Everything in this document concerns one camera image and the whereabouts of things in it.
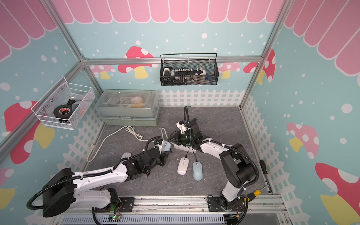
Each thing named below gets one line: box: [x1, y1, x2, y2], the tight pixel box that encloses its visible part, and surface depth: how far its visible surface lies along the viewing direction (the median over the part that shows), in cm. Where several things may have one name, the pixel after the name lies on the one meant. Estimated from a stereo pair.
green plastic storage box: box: [94, 89, 161, 127], surface depth 101 cm
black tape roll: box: [53, 104, 73, 120], surface depth 70 cm
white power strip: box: [173, 143, 197, 154], surface depth 94 cm
